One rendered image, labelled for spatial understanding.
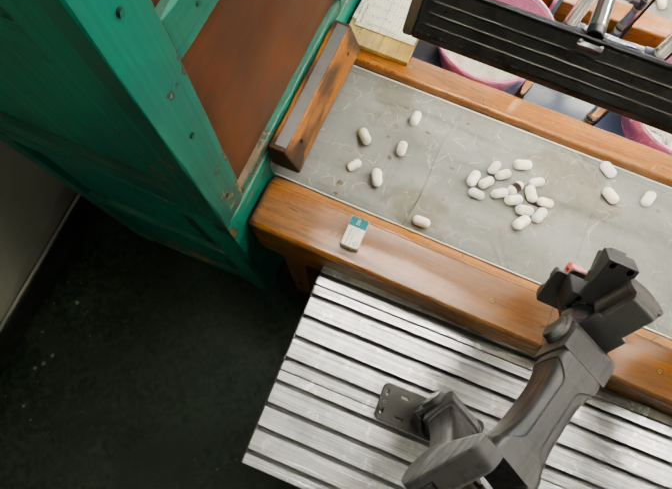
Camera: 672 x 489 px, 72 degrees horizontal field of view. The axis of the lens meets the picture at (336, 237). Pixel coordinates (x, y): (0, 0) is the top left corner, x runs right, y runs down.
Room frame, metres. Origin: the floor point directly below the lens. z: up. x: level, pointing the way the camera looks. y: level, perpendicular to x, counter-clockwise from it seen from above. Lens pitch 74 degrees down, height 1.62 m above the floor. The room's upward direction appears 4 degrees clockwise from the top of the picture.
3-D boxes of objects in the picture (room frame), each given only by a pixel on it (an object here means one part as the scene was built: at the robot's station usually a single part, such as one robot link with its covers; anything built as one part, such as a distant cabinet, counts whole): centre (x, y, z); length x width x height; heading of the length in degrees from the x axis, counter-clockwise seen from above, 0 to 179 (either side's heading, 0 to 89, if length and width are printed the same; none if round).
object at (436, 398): (-0.08, -0.20, 0.77); 0.09 x 0.06 x 0.06; 42
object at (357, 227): (0.24, -0.03, 0.77); 0.06 x 0.04 x 0.02; 160
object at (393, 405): (-0.08, -0.20, 0.71); 0.20 x 0.07 x 0.08; 72
